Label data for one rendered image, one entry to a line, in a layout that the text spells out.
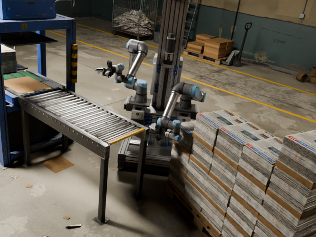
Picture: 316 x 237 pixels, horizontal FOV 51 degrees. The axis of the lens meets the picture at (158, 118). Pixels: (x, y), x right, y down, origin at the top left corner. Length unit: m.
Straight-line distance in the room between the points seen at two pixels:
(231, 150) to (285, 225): 0.65
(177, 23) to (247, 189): 1.84
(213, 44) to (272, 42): 1.62
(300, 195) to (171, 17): 2.15
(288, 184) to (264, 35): 7.64
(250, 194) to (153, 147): 1.71
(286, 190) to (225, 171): 0.59
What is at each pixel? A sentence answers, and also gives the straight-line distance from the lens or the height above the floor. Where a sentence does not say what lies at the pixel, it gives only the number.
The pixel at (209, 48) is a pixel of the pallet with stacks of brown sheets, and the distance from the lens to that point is 9.22.
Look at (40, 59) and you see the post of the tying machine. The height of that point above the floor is 0.96.
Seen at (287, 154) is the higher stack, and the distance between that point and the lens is 2.26.
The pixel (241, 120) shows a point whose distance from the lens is 2.92.
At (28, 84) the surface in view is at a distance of 4.02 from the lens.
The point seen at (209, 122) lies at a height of 1.06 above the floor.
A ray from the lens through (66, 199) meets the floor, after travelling 3.46.
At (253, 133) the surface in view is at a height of 1.07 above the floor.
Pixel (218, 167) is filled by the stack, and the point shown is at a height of 0.74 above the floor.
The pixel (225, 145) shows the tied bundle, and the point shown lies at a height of 0.96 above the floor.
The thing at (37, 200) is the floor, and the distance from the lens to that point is 3.47.
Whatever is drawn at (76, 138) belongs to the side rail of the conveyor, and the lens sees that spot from 3.00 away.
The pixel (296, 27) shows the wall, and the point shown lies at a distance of 9.40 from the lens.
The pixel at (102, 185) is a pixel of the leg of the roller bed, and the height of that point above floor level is 0.41.
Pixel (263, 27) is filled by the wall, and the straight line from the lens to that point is 9.69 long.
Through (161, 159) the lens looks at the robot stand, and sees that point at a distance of 3.72.
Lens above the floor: 2.16
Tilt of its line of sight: 24 degrees down
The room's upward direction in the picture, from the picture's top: 7 degrees clockwise
